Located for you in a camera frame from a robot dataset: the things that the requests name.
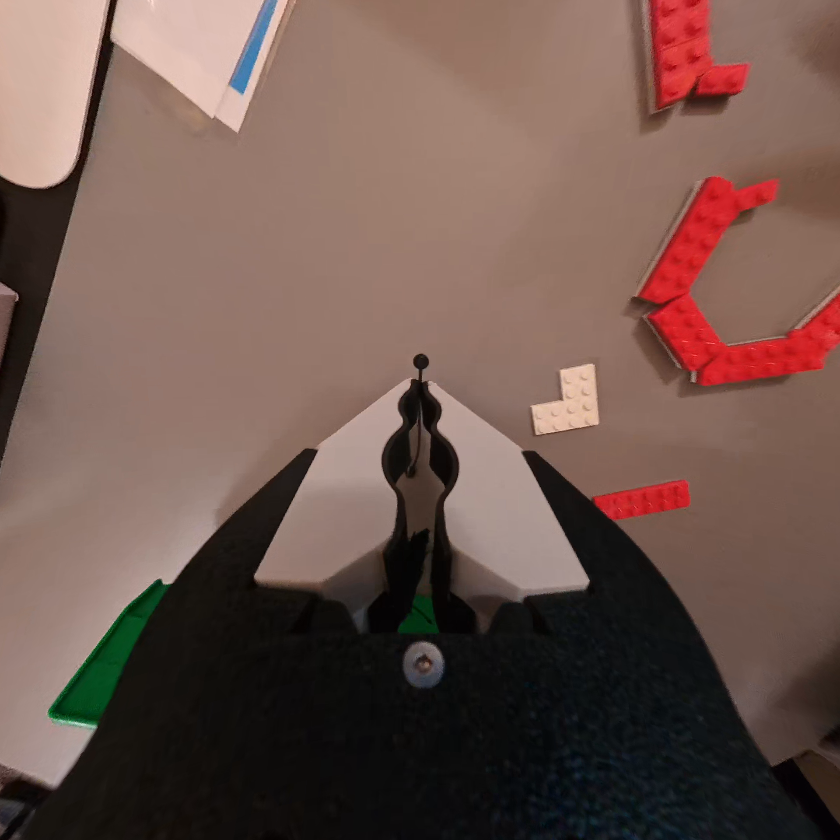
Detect wooden book stand white base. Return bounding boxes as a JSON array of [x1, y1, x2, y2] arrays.
[[0, 0, 110, 190]]

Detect white corner lego plate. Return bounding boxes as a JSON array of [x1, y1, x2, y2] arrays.
[[529, 363, 601, 437]]

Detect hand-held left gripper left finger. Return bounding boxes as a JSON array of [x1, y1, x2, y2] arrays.
[[254, 378, 422, 634]]

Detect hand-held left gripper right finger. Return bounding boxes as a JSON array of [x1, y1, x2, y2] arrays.
[[423, 379, 590, 634]]

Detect green plastic bin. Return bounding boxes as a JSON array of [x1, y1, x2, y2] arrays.
[[47, 578, 439, 729]]

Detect small red lego plate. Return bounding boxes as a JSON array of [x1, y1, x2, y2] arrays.
[[592, 479, 692, 522]]

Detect short red lego plate assembly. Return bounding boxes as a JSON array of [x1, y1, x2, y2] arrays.
[[641, 0, 751, 116]]

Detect laminated printed paper sheet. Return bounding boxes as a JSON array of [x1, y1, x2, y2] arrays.
[[110, 0, 266, 122]]

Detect white sheet with blue stripe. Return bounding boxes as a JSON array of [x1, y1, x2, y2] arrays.
[[213, 0, 291, 133]]

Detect black lego cord with ball ends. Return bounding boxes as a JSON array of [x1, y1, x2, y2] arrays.
[[403, 353, 431, 480]]

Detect large red lego heart frame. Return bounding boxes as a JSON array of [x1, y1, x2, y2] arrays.
[[633, 175, 840, 387]]

